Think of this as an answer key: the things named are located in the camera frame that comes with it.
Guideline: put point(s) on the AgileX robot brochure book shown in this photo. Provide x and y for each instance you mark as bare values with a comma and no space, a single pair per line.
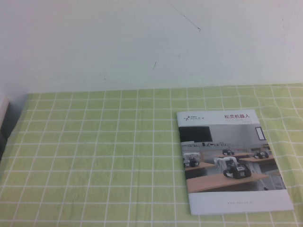
225,165

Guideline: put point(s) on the green white checked tablecloth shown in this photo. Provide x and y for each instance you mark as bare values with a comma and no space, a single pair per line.
94,153

